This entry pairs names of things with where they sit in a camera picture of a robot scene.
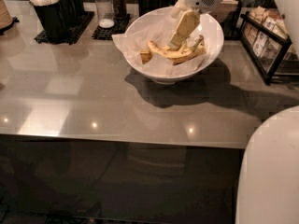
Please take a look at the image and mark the glass salt shaker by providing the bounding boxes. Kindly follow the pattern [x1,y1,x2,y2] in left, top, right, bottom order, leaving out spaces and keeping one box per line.
[94,0,115,29]

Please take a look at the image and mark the stack of brown paper cups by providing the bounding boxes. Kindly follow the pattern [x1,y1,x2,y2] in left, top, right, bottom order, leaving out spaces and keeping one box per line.
[0,0,13,29]

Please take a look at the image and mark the white paper bowl liner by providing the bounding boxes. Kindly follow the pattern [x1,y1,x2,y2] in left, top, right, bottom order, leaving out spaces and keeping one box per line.
[112,7,210,82]

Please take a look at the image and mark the glass pepper shaker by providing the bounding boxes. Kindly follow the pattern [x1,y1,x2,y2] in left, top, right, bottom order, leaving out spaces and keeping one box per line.
[111,0,127,20]

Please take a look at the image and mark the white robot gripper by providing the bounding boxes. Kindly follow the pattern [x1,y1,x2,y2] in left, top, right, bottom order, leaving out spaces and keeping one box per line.
[169,0,223,48]

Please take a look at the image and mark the black rubber mat left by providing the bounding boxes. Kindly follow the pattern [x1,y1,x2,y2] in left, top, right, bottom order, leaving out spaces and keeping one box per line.
[35,11,94,45]

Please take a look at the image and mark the brown napkin stack holder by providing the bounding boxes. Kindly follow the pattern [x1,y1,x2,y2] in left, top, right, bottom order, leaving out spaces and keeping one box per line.
[210,0,242,40]

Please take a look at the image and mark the long front yellow banana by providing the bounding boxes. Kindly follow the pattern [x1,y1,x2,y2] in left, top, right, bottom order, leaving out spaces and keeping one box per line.
[148,35,206,64]

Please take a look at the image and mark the white ceramic bowl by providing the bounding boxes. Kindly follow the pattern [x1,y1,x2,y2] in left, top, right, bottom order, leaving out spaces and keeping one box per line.
[121,7,224,84]

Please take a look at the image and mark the black cup with white cutlery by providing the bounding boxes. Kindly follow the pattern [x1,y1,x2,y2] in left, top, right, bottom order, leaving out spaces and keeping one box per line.
[29,0,67,43]

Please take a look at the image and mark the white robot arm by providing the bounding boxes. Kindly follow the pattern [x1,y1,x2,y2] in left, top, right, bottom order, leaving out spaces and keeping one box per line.
[235,105,299,224]

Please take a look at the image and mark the black wire condiment rack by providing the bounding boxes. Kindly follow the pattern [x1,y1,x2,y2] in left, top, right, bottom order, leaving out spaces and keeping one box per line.
[239,7,299,84]

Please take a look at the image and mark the small black mat far left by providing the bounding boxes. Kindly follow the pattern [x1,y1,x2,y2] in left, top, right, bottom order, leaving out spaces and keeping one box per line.
[0,17,20,35]

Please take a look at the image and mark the small banana piece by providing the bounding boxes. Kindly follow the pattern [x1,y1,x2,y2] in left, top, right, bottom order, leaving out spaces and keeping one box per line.
[139,50,152,63]

